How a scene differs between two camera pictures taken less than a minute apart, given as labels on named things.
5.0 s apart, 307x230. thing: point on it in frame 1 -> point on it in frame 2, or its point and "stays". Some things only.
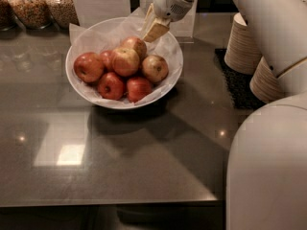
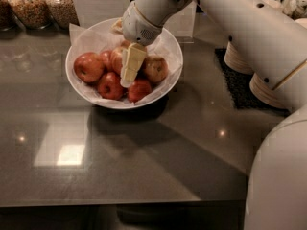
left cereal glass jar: [8, 19] stays
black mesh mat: [238, 83] stays
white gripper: [167, 2] -> [138, 25]
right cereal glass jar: [59, 5] stays
